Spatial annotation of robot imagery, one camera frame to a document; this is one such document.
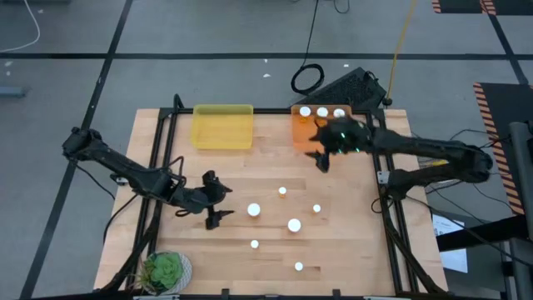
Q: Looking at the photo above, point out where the orange translucent plastic bin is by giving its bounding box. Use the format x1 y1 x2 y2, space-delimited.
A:
290 103 354 155

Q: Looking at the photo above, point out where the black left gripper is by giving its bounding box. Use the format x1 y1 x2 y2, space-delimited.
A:
172 169 235 231

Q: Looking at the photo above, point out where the black hazard striped mat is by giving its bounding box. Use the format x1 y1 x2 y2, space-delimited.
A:
431 0 533 17
472 82 533 217

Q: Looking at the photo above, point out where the white paper sheet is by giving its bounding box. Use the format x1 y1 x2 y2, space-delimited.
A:
431 212 469 275

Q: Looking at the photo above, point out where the black metal beam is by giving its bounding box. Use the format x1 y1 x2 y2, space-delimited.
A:
436 214 520 253

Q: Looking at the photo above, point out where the yellow translucent plastic bin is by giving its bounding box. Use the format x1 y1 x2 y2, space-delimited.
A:
190 103 255 151

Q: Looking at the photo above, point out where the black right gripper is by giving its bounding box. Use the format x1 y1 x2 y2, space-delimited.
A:
305 116 374 174

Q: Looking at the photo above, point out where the grey metal post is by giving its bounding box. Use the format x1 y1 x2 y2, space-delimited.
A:
508 121 533 300

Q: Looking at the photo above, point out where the thick yellow cable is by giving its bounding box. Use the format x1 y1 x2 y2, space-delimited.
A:
385 0 419 105

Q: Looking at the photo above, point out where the black aluminium rig frame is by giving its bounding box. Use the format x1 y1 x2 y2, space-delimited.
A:
97 93 449 300

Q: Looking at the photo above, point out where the black hanging cable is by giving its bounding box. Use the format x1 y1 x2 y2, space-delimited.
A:
290 0 326 97

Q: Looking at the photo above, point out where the green succulent in pot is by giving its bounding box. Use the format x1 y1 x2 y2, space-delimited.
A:
139 249 194 297

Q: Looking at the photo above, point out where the white floor cable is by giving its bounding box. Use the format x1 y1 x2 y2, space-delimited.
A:
0 0 42 54

